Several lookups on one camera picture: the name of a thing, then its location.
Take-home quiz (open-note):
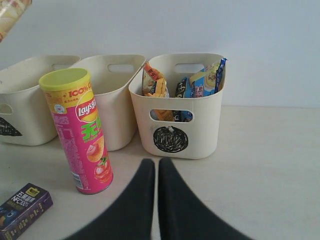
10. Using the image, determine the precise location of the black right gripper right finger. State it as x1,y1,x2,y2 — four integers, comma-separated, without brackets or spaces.
158,157,250,240

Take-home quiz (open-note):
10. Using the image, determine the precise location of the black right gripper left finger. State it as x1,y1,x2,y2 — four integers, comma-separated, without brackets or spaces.
66,158,155,240

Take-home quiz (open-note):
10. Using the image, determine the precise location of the blue instant noodle packet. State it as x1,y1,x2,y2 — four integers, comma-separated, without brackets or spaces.
173,57,229,124

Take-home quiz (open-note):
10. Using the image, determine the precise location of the orange instant noodle packet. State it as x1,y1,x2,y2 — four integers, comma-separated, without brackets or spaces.
142,62,175,122

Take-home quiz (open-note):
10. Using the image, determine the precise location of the pink Lays chips can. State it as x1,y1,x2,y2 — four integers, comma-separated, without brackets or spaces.
39,68,114,195

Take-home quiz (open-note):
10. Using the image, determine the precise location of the yellow Lays chips can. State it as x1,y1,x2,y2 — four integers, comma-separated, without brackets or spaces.
0,0,33,42

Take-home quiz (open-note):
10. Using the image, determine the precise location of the cream bin circle mark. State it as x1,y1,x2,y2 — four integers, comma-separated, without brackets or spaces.
128,53,224,160

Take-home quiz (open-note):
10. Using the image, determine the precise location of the purple juice carton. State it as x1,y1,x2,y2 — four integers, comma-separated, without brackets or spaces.
0,183,53,240

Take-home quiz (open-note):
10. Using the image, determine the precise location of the cream bin triangle mark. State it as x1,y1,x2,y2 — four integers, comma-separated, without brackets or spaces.
0,55,81,146

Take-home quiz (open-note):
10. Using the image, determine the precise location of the cream bin hexagon mark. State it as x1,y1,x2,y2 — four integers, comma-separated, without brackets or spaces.
72,54,146,152

